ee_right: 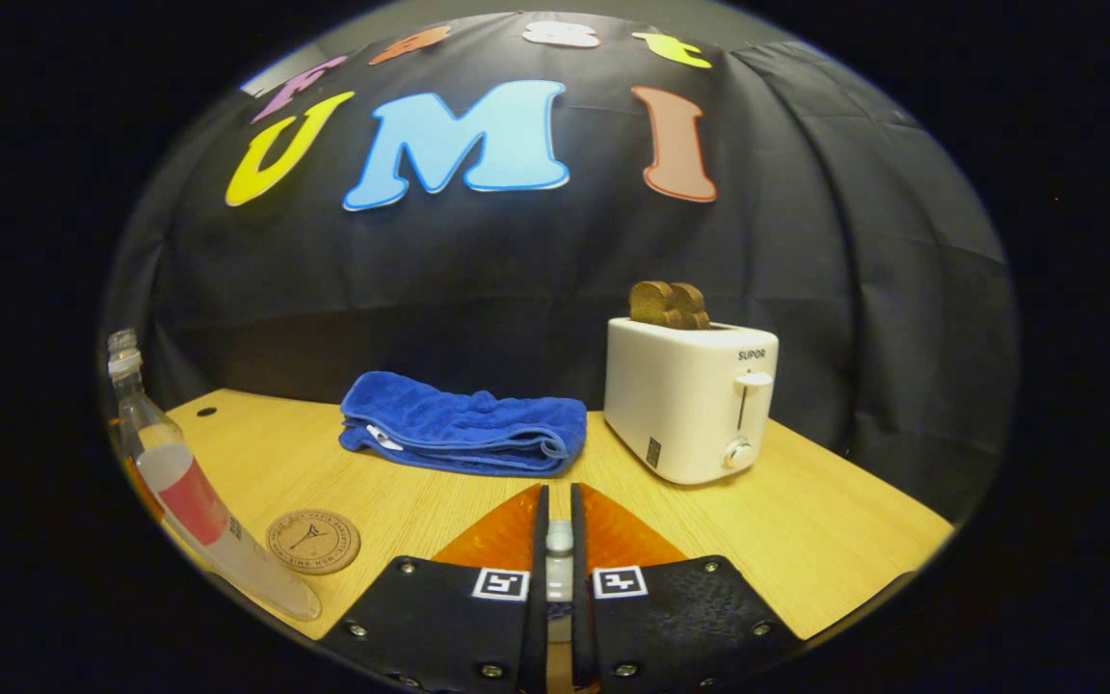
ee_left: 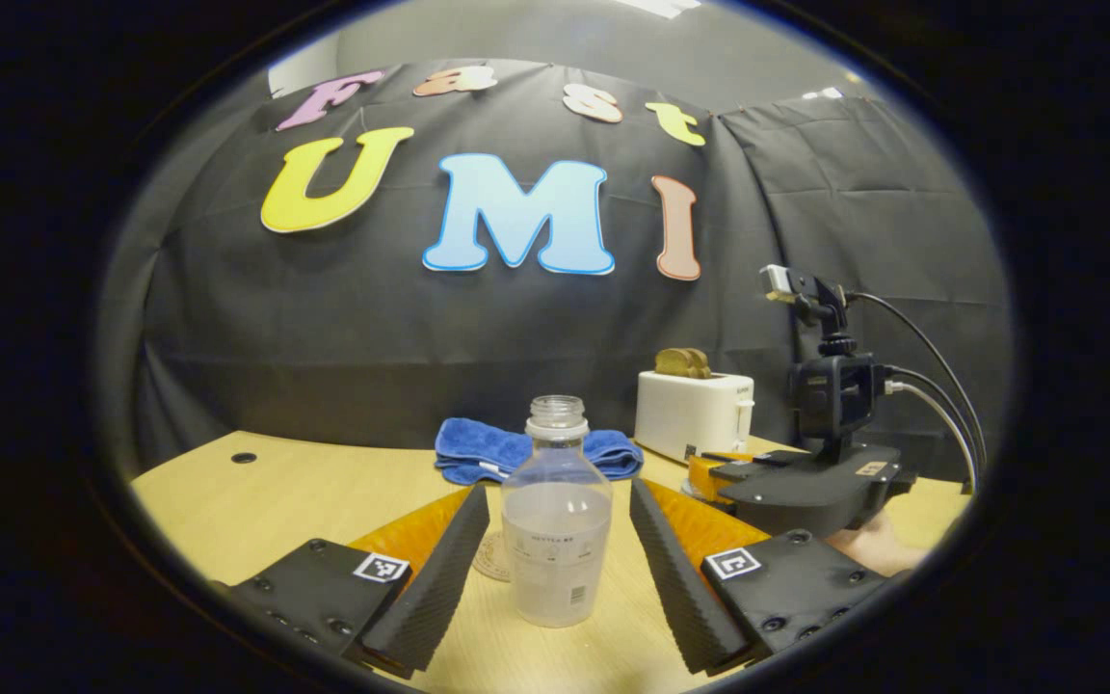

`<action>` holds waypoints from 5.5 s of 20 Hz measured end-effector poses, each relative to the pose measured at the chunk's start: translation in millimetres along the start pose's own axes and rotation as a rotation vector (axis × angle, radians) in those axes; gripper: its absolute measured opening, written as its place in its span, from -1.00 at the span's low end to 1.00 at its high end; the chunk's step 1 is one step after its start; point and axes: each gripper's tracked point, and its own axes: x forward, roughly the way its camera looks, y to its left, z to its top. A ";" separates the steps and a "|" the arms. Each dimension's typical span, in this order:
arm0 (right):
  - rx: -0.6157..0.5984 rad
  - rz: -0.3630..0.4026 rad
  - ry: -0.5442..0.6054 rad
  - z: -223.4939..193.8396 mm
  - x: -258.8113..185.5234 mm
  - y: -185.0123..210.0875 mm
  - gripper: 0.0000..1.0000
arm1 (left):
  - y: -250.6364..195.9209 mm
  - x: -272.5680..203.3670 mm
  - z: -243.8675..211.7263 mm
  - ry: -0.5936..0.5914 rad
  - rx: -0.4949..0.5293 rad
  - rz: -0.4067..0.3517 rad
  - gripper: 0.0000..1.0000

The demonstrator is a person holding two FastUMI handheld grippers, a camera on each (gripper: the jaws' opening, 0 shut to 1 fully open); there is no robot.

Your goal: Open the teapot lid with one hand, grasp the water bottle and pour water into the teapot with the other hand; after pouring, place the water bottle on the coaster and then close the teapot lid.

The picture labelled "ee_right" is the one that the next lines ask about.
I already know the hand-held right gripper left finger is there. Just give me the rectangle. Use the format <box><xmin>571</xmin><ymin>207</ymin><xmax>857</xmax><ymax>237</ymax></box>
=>
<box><xmin>319</xmin><ymin>484</ymin><xmax>550</xmax><ymax>694</ymax></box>

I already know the round cork coaster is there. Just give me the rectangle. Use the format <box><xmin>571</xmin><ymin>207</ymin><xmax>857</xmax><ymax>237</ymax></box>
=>
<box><xmin>266</xmin><ymin>509</ymin><xmax>361</xmax><ymax>576</ymax></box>

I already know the folded blue towel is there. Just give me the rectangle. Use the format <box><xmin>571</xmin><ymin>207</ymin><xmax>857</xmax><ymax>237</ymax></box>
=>
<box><xmin>338</xmin><ymin>371</ymin><xmax>588</xmax><ymax>477</ymax></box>

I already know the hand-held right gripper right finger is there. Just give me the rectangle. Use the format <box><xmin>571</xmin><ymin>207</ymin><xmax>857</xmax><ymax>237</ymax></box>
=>
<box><xmin>569</xmin><ymin>482</ymin><xmax>806</xmax><ymax>694</ymax></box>

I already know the clear plastic water bottle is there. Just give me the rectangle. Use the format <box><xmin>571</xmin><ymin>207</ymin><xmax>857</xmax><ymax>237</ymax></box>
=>
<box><xmin>107</xmin><ymin>328</ymin><xmax>323</xmax><ymax>623</ymax></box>

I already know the brown bread slice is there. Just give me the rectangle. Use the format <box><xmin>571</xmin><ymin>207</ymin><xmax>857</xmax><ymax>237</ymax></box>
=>
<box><xmin>629</xmin><ymin>280</ymin><xmax>683</xmax><ymax>329</ymax></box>
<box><xmin>671</xmin><ymin>282</ymin><xmax>712</xmax><ymax>331</ymax></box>

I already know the white toaster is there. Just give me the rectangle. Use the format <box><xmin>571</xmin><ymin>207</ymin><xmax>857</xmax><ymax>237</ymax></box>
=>
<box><xmin>603</xmin><ymin>317</ymin><xmax>780</xmax><ymax>486</ymax></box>

